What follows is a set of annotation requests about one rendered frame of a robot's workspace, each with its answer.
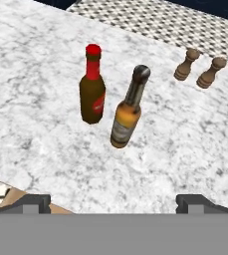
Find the red-capped brown sauce bottle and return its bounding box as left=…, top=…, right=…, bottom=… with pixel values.
left=79, top=43, right=107, bottom=126

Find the amber glass bottle dark neck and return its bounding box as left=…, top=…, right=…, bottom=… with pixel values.
left=110, top=64, right=152, bottom=149

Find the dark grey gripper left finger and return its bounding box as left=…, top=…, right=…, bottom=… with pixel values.
left=0, top=193, right=52, bottom=215

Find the brown wooden pepper mill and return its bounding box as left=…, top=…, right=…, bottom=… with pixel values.
left=173, top=48, right=201, bottom=82
left=195, top=56, right=228, bottom=90

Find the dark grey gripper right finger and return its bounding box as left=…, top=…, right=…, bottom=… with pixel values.
left=175, top=193, right=228, bottom=215

